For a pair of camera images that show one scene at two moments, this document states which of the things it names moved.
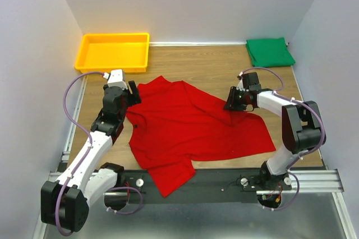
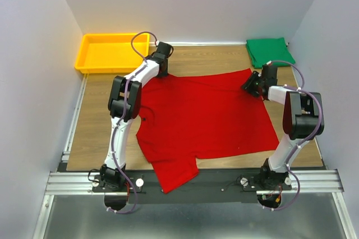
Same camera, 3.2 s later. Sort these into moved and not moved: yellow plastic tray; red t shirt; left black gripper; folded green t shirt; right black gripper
Moved: left black gripper; red t shirt; right black gripper
Not moved: yellow plastic tray; folded green t shirt
